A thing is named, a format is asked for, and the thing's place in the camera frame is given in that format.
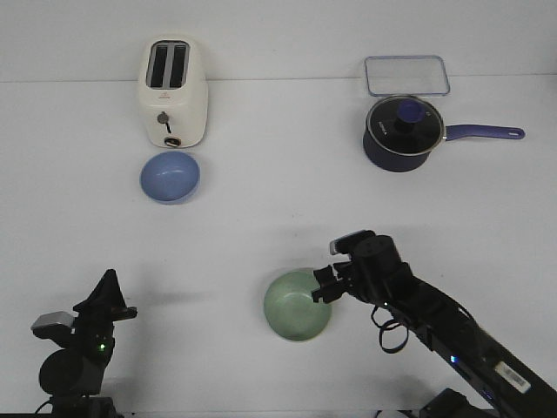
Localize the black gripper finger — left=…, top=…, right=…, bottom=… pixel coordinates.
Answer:
left=312, top=282, right=345, bottom=304
left=106, top=269, right=127, bottom=310
left=73, top=269, right=112, bottom=312
left=312, top=266, right=334, bottom=286

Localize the dark blue saucepan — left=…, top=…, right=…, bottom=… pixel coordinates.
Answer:
left=361, top=96, right=527, bottom=173

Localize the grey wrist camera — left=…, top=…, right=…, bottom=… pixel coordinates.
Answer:
left=30, top=311, right=75, bottom=340
left=329, top=230, right=375, bottom=255

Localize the cream two-slot toaster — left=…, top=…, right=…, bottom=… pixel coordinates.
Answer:
left=138, top=35, right=209, bottom=148

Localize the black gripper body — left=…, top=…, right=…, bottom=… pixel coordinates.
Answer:
left=72, top=305, right=138, bottom=361
left=334, top=234, right=413, bottom=305

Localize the clear container blue rim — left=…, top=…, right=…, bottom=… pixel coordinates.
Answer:
left=364, top=55, right=451, bottom=98

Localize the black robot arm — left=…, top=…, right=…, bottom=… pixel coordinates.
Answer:
left=30, top=269, right=138, bottom=417
left=312, top=230, right=556, bottom=417

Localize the green bowl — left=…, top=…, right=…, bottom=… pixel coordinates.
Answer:
left=263, top=268, right=332, bottom=341

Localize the glass pot lid blue knob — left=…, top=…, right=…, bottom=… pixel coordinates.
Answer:
left=366, top=95, right=445, bottom=157

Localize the blue bowl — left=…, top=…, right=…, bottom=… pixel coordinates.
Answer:
left=139, top=151, right=201, bottom=205

